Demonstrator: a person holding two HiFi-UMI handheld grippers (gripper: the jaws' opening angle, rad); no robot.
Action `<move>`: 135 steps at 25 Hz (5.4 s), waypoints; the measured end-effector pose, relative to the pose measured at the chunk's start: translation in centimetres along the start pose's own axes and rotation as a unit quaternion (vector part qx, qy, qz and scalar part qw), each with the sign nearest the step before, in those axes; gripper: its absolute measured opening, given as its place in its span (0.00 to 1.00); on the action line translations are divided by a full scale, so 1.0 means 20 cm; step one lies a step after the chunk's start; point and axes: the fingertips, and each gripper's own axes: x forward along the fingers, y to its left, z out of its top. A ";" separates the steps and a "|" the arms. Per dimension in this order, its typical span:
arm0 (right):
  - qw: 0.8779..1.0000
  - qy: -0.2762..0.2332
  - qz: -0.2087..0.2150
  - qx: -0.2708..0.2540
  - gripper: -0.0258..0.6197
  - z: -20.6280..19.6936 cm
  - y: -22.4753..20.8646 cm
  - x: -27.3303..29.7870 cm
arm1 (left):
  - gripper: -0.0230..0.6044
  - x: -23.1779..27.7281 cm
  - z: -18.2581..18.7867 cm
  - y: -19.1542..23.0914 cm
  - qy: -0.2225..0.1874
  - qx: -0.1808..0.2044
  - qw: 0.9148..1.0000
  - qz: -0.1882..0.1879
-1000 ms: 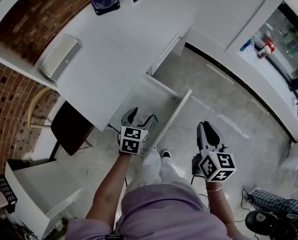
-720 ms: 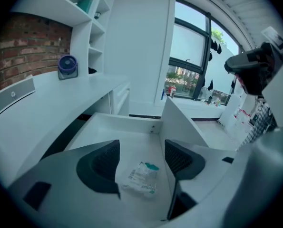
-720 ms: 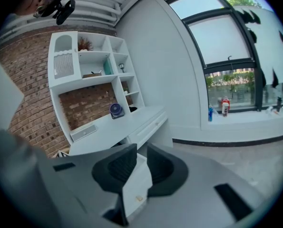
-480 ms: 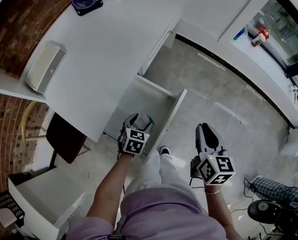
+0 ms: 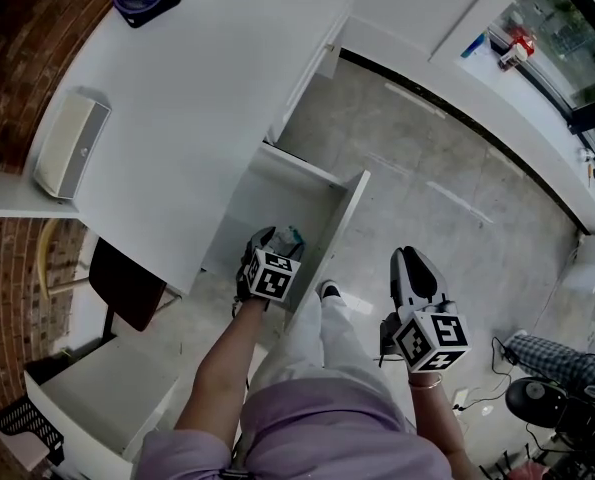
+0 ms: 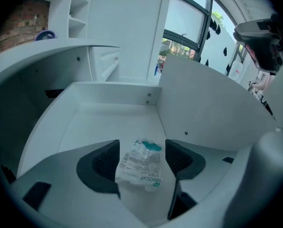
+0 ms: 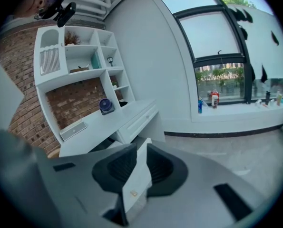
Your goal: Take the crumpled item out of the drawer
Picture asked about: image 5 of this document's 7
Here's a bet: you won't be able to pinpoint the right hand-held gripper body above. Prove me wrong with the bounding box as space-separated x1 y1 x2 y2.
379 297 472 373

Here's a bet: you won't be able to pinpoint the person's left forearm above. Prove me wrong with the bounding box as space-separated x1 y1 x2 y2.
174 295 273 432

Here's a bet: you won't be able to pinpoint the plaid cloth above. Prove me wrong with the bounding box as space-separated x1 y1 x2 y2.
506 334 595 394

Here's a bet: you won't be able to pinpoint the blue bottle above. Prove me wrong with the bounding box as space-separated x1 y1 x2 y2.
460 30 489 59

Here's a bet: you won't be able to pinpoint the wooden chair with dark seat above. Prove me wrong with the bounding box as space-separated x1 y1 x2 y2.
36 217 169 342

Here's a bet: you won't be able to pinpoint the white desk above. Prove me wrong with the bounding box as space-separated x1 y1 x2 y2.
0 0 358 297

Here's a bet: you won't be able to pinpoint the white and black shoe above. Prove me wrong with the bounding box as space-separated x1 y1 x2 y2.
315 279 348 303

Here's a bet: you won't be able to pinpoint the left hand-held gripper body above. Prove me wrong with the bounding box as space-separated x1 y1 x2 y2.
233 247 304 303

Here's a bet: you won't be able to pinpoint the black cable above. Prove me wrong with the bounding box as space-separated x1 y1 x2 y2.
451 336 521 412

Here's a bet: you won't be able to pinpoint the light grey trousers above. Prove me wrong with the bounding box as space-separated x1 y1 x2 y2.
249 287 408 434

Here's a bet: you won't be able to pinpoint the black mesh basket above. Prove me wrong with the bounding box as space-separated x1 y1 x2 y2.
0 395 66 468

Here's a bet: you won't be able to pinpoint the person's right forearm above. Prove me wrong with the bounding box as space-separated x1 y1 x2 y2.
407 371 483 480

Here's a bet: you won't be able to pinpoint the black office chair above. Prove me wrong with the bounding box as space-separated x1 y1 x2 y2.
505 375 595 480

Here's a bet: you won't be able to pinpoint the white storage box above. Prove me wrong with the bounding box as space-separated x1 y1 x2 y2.
32 86 112 201

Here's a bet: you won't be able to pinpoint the thin gold bracelet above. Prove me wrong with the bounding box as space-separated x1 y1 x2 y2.
407 372 443 391

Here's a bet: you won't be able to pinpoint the black framed window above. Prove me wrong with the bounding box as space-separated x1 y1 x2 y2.
486 0 595 184

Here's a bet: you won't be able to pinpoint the red and white bottle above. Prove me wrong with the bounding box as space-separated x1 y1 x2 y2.
498 25 537 72

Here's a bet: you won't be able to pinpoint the white side table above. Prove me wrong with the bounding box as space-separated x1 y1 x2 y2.
24 340 181 474

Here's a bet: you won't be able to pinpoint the purple shirt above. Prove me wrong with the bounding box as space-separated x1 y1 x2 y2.
136 377 456 480

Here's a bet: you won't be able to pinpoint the clear item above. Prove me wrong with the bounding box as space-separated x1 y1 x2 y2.
270 224 306 259

